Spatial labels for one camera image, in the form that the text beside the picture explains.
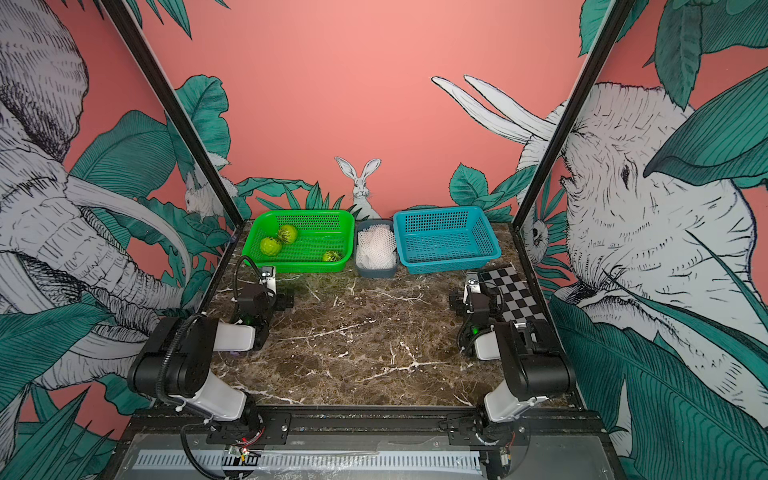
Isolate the custard apple with dark spots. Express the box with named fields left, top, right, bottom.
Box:
left=322, top=250, right=342, bottom=262

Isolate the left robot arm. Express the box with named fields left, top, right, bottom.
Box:
left=127, top=255, right=293, bottom=448

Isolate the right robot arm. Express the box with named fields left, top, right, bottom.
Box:
left=449, top=285, right=576, bottom=447

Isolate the custard apple green lower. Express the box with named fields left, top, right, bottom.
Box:
left=259, top=236, right=283, bottom=257

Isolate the custard apple green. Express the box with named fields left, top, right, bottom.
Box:
left=277, top=225, right=299, bottom=244
left=259, top=236, right=283, bottom=257

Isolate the custard apple green upper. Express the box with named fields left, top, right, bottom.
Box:
left=277, top=225, right=299, bottom=244

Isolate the grey bin of foam nets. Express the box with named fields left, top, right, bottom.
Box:
left=354, top=219, right=398, bottom=279

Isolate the checkerboard calibration board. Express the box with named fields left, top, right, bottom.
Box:
left=478, top=266, right=546, bottom=327

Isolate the green plastic basket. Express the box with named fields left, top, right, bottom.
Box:
left=242, top=210, right=355, bottom=273

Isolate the teal plastic basket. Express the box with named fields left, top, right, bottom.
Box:
left=393, top=206, right=502, bottom=275

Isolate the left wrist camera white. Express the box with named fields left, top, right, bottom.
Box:
left=259, top=265, right=277, bottom=296

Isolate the black front frame rail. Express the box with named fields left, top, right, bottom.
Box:
left=121, top=405, right=609, bottom=450

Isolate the white slotted cable duct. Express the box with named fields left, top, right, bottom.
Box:
left=131, top=449, right=484, bottom=475

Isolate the black frame post left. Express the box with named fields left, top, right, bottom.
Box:
left=101, top=0, right=245, bottom=228

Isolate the black frame post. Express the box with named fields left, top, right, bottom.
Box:
left=510, top=0, right=634, bottom=233
left=101, top=0, right=245, bottom=228

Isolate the black frame post right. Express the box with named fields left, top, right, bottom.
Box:
left=510, top=0, right=634, bottom=233

